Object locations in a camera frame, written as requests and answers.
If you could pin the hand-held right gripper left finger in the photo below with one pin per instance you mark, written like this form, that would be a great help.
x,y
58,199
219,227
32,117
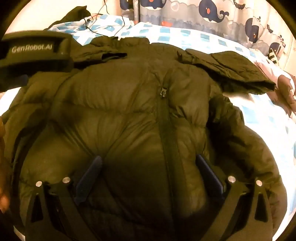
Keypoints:
x,y
90,178

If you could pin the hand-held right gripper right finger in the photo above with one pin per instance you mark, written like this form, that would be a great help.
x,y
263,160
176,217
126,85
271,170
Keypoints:
x,y
208,173

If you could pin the dark puffer jacket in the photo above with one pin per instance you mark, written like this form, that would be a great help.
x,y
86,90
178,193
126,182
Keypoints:
x,y
129,111

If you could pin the person's left forearm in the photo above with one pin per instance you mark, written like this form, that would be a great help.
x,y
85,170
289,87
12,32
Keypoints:
x,y
3,162

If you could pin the pink printed clothes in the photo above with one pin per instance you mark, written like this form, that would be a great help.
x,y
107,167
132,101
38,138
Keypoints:
x,y
284,85

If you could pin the black garment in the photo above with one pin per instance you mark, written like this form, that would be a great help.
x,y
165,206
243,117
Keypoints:
x,y
74,15

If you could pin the black striped cloth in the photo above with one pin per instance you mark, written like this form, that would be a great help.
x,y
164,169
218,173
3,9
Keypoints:
x,y
274,58

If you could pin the blue white checkered bed sheet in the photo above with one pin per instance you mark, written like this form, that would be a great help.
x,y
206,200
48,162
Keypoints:
x,y
185,34

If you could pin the whale print curtain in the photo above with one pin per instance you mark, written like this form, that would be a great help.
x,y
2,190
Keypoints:
x,y
192,16

